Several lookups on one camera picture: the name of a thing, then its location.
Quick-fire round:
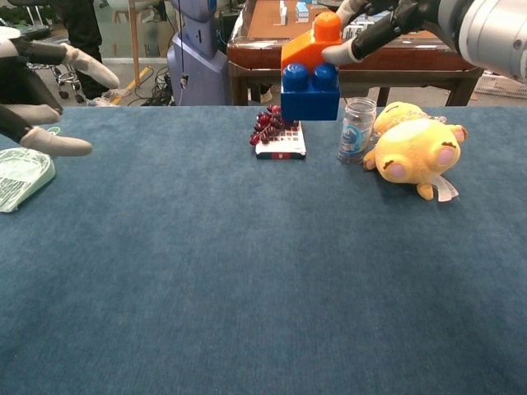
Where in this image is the red grape bunch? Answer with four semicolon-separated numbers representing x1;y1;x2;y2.
249;105;300;146

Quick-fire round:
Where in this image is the white plastic basket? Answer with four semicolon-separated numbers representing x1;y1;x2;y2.
473;72;527;100

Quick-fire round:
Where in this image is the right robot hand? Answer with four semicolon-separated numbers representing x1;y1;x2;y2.
320;0;441;65

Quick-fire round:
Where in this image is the yellow plush toy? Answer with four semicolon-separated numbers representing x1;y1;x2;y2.
362;101;469;202

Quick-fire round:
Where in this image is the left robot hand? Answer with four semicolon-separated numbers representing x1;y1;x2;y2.
0;26;120;158

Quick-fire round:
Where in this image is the white red card box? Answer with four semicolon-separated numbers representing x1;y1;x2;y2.
254;120;307;160

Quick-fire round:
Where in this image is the brown mahjong table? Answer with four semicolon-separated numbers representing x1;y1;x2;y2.
226;0;485;108

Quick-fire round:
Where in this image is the orange toy block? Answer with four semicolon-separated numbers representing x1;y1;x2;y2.
280;11;343;71

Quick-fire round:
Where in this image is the wheeled stool base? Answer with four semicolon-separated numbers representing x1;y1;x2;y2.
51;61;86;104

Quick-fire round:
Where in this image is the clear glass jar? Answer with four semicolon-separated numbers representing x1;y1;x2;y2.
337;97;378;165

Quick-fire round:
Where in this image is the blue felt table cover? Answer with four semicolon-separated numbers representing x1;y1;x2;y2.
0;105;527;395

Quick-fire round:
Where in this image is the light blue robot base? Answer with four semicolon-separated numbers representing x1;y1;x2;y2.
166;0;232;107

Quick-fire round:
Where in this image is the wooden post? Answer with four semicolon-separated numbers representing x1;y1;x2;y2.
127;0;143;90

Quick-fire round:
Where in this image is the person in black clothes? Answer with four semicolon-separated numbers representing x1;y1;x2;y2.
61;0;112;104

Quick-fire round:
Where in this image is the black floor cable bundle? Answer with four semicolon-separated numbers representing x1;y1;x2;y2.
127;67;178;107

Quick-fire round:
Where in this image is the blue toy block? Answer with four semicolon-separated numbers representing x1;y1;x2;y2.
280;62;341;122

